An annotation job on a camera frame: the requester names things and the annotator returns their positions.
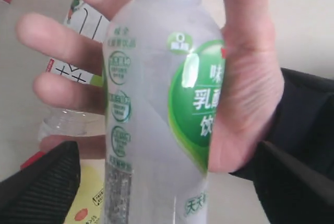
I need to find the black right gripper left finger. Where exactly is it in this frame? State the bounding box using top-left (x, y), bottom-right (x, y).
top-left (1, 141), bottom-right (81, 223)

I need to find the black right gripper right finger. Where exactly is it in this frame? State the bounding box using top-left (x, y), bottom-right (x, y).
top-left (253, 142), bottom-right (333, 224)

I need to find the yellow label bottle red cap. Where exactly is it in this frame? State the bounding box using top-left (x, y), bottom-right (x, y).
top-left (20, 152), bottom-right (103, 223)

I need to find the clear bottle white fruit label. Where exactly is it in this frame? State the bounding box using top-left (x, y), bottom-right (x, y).
top-left (38, 0), bottom-right (109, 140)

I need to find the white green label bottle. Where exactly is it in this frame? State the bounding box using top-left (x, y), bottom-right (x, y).
top-left (101, 0), bottom-right (225, 223)

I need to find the person's open hand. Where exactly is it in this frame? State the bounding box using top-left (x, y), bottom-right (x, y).
top-left (15, 0), bottom-right (285, 174)

